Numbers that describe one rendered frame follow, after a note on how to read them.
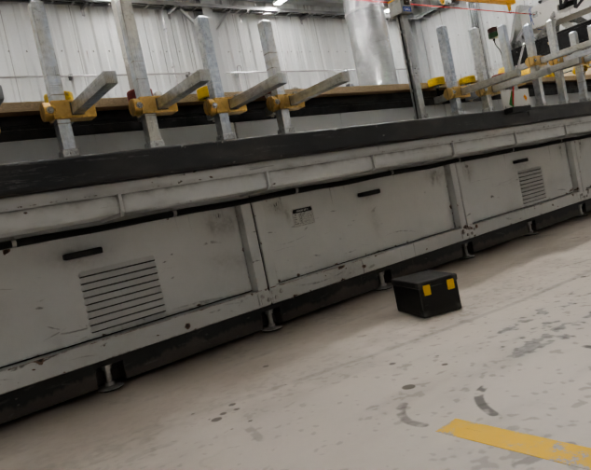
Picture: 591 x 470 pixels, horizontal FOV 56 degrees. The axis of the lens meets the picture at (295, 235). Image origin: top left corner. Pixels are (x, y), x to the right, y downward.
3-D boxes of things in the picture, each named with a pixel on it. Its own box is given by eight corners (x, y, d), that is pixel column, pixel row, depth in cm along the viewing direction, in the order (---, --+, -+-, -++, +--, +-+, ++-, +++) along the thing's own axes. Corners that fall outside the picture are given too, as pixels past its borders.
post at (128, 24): (165, 157, 167) (130, -4, 164) (154, 158, 165) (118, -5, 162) (160, 158, 170) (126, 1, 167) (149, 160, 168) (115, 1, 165)
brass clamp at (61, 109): (98, 116, 155) (93, 97, 154) (47, 118, 147) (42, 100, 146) (90, 120, 160) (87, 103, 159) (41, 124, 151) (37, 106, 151)
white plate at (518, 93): (531, 106, 290) (528, 88, 290) (503, 110, 275) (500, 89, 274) (530, 107, 291) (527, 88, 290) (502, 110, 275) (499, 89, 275)
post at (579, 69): (591, 111, 331) (576, 30, 329) (588, 111, 329) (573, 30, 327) (584, 112, 334) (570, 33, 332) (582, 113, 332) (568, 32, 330)
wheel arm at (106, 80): (119, 87, 131) (116, 68, 131) (105, 87, 129) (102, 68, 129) (69, 130, 166) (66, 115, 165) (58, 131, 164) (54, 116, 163)
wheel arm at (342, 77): (350, 83, 176) (349, 70, 176) (343, 84, 174) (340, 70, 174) (273, 117, 211) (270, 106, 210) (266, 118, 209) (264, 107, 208)
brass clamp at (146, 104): (179, 110, 170) (175, 93, 169) (137, 113, 161) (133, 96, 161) (171, 116, 174) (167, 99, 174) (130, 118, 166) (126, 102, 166)
